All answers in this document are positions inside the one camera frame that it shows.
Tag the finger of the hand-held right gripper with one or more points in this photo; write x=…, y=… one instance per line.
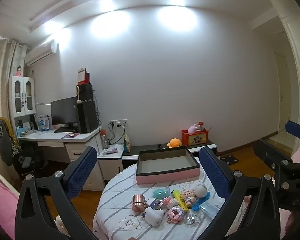
x=298, y=130
x=271, y=155

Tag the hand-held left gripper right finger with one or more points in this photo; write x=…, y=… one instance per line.
x=215, y=172

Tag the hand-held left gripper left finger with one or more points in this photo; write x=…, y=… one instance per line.
x=81, y=170

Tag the white round cat figure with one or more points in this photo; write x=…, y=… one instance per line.
x=201, y=190

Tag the blue case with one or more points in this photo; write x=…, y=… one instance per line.
x=202, y=202

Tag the clear plastic bag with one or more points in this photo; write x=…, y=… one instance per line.
x=210, y=209
x=192, y=218

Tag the yellow highlighter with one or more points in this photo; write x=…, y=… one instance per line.
x=177, y=197

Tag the pink and black storage box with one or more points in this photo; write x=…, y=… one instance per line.
x=165, y=177

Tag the small pink figure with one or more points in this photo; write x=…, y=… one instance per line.
x=168, y=202

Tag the pink block toy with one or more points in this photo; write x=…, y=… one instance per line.
x=175, y=214

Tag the teal round case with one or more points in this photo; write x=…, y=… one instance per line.
x=160, y=194

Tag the copper metal cylinder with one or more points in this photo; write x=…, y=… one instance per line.
x=139, y=203

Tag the small blue and white box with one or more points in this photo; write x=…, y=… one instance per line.
x=155, y=204

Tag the white heart-shaped lamp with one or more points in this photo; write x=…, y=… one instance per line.
x=153, y=216

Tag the black bathroom scale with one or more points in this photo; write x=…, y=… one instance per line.
x=230, y=160

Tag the black and white low cabinet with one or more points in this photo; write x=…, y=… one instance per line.
x=110, y=166

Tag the small flat packet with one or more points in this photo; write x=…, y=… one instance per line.
x=111, y=151

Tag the purple mouse pad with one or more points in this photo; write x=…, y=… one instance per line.
x=70, y=136

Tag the clear bottle with orange cap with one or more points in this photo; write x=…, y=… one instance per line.
x=105, y=140

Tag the red printed crate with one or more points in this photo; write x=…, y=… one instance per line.
x=195, y=138

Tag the white desk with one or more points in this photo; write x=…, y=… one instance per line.
x=47, y=137

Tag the round table, striped cloth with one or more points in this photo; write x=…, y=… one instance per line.
x=120, y=197

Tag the red and white toy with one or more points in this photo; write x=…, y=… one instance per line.
x=201, y=126

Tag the pink plush toy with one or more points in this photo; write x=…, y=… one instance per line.
x=192, y=129

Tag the orange plush octopus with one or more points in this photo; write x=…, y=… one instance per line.
x=175, y=143

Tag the black office chair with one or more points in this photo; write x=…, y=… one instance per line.
x=30, y=162

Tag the snack bag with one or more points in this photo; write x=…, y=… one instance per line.
x=127, y=143

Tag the black computer tower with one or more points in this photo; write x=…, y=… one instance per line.
x=86, y=117

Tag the blue and white carton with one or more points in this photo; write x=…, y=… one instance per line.
x=42, y=123

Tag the black computer monitor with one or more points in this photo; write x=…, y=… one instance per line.
x=63, y=111

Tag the black speaker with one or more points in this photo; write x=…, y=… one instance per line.
x=86, y=92

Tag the grey and yellow jacket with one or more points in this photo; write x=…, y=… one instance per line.
x=5, y=142

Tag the bright pink blanket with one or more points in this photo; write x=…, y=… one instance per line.
x=1, y=205

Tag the white glass door cabinet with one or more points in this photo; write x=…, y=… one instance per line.
x=22, y=97

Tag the red and white desk calendar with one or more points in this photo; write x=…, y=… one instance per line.
x=82, y=76

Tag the small pink doll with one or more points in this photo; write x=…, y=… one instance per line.
x=19, y=71

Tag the beige curtain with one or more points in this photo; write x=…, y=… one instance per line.
x=0, y=80

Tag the white air conditioner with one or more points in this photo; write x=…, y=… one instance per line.
x=40, y=53

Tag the white wall socket strip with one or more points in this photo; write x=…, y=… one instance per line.
x=118, y=123

